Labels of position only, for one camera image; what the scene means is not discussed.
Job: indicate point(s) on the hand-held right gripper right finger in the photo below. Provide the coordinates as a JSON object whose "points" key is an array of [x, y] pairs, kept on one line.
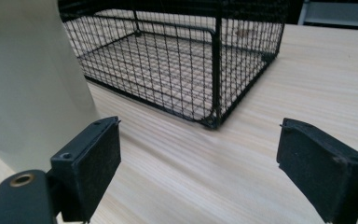
{"points": [[320, 174]]}

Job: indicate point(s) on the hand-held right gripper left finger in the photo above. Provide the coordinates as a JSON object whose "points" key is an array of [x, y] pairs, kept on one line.
{"points": [[87, 168]]}

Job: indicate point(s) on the pale green plastic container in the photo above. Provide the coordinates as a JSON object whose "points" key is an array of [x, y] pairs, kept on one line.
{"points": [[31, 84]]}

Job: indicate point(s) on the grey shelf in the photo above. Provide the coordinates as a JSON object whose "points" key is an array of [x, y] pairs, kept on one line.
{"points": [[338, 14]]}

